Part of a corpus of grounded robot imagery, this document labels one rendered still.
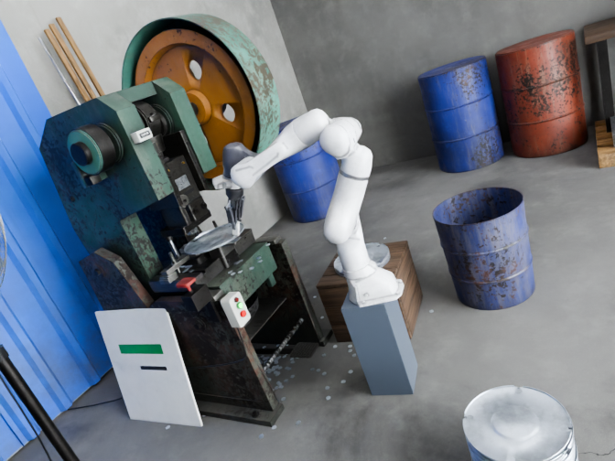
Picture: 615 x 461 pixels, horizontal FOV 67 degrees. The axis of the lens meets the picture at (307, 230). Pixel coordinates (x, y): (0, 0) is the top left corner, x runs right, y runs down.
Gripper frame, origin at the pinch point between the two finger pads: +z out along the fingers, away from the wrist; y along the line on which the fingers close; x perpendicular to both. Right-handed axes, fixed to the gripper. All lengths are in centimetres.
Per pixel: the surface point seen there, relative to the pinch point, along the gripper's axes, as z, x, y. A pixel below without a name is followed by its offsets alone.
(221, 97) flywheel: -43, 31, 37
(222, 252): 12.6, 5.0, -3.4
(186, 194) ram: -9.7, 25.4, 0.0
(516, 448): 8, -121, -48
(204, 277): 18.3, 6.1, -16.1
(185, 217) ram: -2.0, 22.1, -5.9
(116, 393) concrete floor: 122, 70, -24
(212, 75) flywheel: -53, 35, 37
